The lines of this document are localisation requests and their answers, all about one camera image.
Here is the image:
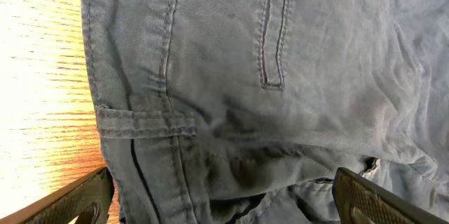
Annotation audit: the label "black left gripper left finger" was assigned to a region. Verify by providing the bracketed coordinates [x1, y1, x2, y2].
[1, 167, 114, 224]

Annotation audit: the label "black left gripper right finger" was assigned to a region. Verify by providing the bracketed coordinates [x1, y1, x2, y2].
[332, 167, 448, 224]

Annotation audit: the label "blue denim shorts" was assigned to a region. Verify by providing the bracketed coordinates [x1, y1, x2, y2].
[81, 0, 448, 223]

